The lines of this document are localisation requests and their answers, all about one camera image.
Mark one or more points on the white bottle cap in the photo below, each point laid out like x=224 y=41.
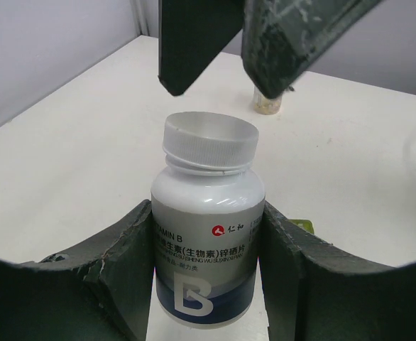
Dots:
x=209 y=141

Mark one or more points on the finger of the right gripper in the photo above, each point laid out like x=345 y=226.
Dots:
x=191 y=34
x=283 y=38

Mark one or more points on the left aluminium frame post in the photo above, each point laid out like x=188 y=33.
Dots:
x=146 y=14

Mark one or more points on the white pill bottle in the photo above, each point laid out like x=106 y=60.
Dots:
x=206 y=225

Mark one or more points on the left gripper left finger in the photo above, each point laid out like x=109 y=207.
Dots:
x=99 y=289

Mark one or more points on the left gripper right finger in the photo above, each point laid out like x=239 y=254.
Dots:
x=316 y=291

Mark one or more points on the weekly pill organizer strip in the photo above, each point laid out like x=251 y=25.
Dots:
x=304 y=224

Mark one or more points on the clear small pill bottle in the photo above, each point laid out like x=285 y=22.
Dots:
x=265 y=106

